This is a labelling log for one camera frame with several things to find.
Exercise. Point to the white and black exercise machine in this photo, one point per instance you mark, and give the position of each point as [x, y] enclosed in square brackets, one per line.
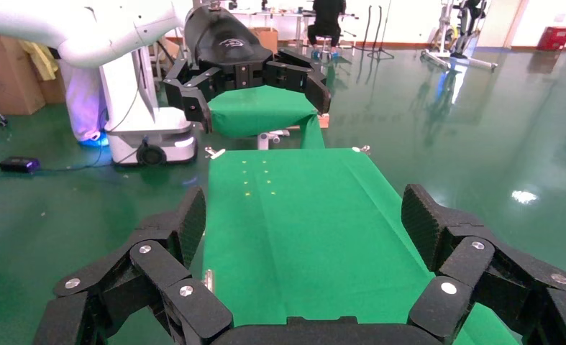
[468, 19]

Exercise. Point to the small green table cloth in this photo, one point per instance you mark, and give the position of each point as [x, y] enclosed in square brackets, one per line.
[259, 109]

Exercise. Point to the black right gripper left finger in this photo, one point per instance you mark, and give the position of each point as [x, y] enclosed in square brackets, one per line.
[159, 266]

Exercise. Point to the small open cardboard box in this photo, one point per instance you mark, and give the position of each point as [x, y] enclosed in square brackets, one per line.
[268, 40]

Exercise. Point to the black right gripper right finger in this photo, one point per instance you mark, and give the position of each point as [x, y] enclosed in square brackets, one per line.
[468, 271]

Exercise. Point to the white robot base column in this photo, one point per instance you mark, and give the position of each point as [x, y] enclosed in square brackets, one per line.
[135, 109]

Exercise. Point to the round stool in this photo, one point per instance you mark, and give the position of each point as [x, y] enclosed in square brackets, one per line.
[325, 45]

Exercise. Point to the seated person in black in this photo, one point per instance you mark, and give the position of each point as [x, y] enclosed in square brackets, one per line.
[328, 19]

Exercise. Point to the large green table cloth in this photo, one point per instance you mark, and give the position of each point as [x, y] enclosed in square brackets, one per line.
[306, 238]

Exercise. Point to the yellow cloth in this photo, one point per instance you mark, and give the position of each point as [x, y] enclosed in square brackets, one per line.
[42, 59]

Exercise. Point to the black tripod stand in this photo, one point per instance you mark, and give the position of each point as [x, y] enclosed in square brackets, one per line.
[380, 53]

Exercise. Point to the low brown cardboard box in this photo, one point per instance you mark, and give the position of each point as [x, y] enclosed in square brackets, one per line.
[54, 90]

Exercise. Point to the black power adapter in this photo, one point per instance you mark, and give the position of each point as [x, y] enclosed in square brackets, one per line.
[19, 165]

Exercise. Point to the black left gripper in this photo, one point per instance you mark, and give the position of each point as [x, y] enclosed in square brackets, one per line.
[225, 43]

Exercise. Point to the white work table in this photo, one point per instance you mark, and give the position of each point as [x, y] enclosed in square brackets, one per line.
[282, 14]

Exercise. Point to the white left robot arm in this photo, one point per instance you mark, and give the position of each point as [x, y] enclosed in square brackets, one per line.
[97, 38]

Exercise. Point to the red box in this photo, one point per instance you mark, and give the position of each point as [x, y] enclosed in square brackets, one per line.
[554, 38]

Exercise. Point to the white table leg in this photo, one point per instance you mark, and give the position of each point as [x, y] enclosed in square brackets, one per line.
[263, 140]

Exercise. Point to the large brown cardboard box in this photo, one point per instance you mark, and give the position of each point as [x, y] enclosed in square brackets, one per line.
[6, 76]

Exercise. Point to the person in white coverall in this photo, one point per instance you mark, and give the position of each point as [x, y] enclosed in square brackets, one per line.
[85, 105]

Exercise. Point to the silver binder clip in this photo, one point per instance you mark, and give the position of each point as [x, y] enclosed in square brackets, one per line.
[362, 149]
[208, 281]
[214, 152]

